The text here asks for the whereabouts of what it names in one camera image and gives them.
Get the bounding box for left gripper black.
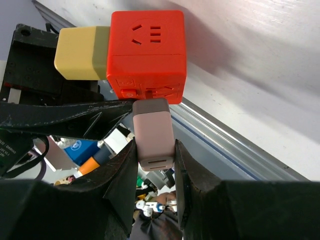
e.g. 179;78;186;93
0;23;134;140

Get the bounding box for red cube socket adapter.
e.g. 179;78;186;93
106;10;187;105

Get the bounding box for yellow plug adapter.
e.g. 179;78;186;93
54;26;110;81

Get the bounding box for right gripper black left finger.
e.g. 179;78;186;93
0;141;138;240

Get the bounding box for brown plug adapter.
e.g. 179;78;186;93
132;98;175;172

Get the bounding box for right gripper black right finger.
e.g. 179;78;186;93
174;140;320;240

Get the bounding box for aluminium front rail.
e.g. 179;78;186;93
33;0;307;181

